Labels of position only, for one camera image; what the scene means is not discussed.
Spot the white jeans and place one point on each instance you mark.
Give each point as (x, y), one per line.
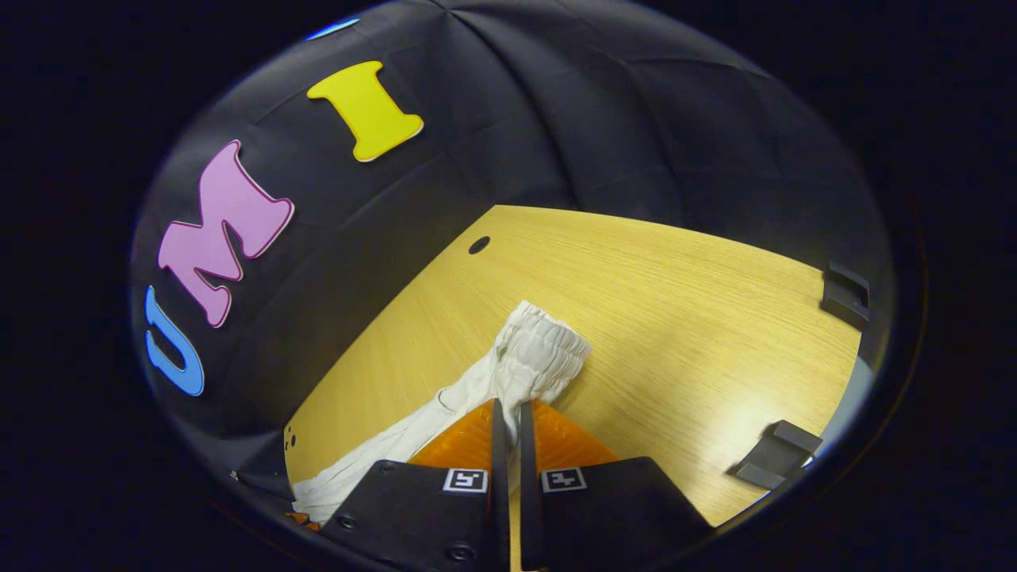
(532, 357)

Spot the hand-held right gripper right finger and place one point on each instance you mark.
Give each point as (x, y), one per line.
(620, 508)

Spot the black backdrop cloth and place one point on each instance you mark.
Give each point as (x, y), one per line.
(556, 119)

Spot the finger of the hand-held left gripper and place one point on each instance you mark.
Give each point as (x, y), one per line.
(303, 521)

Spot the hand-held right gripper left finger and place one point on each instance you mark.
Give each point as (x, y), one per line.
(413, 508)

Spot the black table clamp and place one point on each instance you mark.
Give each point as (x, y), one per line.
(775, 454)
(844, 295)

